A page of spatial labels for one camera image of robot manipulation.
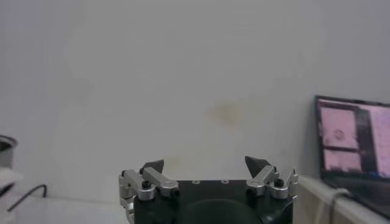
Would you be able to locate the white side table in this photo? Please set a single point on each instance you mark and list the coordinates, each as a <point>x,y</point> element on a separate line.
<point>310,194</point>

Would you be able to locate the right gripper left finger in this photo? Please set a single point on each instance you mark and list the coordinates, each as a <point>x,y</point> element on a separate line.
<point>152,182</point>

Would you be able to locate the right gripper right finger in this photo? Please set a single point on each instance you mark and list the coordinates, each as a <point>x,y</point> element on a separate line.
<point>265,179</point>

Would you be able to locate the dark grey open laptop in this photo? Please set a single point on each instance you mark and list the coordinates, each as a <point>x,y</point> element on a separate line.
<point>341,137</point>

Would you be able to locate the stainless perforated steamer basket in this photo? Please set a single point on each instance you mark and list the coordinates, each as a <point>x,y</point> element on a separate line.
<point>6,152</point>

